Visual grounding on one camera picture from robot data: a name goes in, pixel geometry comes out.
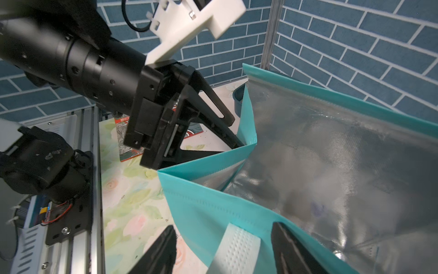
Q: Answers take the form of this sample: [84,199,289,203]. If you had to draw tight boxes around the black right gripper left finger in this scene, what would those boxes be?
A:
[129,225,177,274]

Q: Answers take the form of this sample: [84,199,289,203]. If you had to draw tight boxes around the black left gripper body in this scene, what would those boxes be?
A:
[1,16,189,155]

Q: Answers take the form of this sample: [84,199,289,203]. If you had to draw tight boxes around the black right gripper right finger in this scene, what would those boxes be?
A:
[271,222,328,274]

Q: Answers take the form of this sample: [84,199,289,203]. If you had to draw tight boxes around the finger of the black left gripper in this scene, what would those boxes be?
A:
[140,143,237,170]
[184,66,244,149]

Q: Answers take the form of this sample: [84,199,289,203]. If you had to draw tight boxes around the teal insulated delivery bag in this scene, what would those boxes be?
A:
[158,65,438,274]

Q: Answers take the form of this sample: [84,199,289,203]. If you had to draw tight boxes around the colourful illustrated children's book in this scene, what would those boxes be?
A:
[114,114,204,162]

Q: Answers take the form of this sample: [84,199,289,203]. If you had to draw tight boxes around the dark teal storage bin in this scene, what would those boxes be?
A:
[232,83,246,117]

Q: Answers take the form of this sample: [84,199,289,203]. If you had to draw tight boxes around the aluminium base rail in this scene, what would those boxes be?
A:
[1,107,105,274]

